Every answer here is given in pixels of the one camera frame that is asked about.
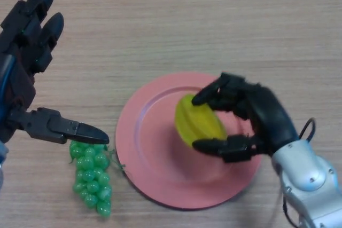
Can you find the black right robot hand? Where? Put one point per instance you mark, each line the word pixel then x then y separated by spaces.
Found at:
pixel 267 116

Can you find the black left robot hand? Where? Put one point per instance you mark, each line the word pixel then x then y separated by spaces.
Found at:
pixel 26 38

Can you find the yellow starfruit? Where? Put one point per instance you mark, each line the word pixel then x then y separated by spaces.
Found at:
pixel 197 121

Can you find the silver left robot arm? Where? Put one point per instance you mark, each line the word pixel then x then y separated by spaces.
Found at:
pixel 2 169

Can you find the pink round plate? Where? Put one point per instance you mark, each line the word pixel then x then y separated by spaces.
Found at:
pixel 160 164

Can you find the green grape bunch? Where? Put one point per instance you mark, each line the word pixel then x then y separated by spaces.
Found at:
pixel 91 177

